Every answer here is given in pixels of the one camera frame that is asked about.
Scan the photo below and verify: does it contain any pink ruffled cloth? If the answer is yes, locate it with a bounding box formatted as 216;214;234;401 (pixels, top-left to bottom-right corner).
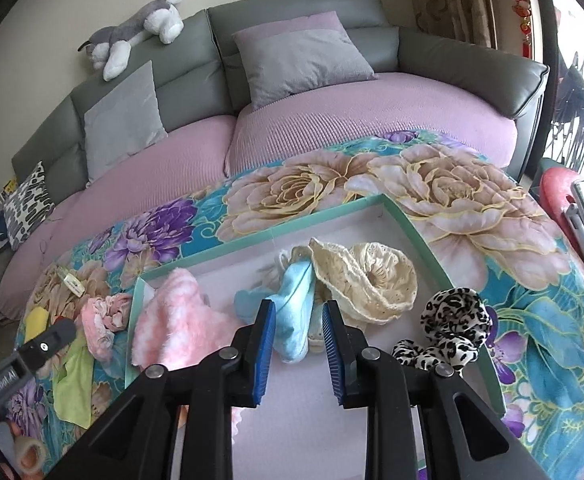
81;294;134;361

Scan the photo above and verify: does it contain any lilac sofa cover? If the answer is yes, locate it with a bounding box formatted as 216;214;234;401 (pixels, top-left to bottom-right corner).
0;71;518;318

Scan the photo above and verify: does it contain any grey and lilac pillow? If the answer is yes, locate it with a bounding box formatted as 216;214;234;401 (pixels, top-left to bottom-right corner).
232;11;379;111

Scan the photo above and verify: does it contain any red hanging decoration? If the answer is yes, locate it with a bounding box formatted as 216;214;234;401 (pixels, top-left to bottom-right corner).
504;0;535;61

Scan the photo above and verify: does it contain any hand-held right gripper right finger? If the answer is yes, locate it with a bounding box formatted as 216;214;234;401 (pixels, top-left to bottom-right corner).
322;300;552;480

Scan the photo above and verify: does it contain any yellow sponge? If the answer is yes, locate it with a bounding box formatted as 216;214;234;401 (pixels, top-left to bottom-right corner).
24;307;50;341

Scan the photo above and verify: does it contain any light blue cloth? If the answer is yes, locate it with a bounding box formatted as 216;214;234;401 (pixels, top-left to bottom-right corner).
234;259;317;363

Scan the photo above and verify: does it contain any green cloth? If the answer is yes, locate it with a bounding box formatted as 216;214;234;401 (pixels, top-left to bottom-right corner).
53;340;95;428

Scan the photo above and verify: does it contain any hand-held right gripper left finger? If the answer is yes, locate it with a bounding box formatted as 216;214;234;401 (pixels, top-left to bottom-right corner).
42;299;277;480

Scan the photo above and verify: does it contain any red stool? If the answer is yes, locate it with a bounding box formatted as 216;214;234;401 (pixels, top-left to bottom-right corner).
539;166;584;241

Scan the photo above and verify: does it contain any clothes drying rack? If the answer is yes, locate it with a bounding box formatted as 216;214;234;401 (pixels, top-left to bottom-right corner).
552;50;584;176

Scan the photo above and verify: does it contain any pink fluffy cloth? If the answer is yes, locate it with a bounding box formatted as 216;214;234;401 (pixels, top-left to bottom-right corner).
131;267;233;371

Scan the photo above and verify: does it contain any floral blanket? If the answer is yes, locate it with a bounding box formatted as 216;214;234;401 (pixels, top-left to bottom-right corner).
14;127;584;480

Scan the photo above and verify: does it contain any teal shallow cardboard box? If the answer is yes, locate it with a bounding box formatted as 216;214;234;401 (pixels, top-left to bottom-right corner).
124;192;507;480

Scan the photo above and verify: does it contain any leopard print scrunchie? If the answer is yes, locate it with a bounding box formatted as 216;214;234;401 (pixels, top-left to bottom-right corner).
391;287;492;373

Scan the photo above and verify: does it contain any cream lace cloth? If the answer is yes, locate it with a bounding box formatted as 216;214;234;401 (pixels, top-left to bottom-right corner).
309;237;419;323

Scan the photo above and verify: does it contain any black and white patterned pillow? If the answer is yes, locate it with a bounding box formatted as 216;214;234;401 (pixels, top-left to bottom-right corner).
3;161;57;251

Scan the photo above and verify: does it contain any plain grey pillow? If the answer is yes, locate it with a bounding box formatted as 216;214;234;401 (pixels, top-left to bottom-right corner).
83;60;169;188

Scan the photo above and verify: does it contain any patterned curtain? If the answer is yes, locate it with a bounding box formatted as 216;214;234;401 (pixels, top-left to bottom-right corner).
404;0;497;51

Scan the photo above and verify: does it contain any person's left hand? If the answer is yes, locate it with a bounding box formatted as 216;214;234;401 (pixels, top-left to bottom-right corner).
2;432;49;478

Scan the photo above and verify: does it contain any grey husky plush toy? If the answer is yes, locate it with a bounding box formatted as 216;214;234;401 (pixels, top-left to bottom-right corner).
78;0;185;82

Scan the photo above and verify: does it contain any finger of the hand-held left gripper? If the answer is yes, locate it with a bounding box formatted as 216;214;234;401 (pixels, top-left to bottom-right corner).
14;317;78;366

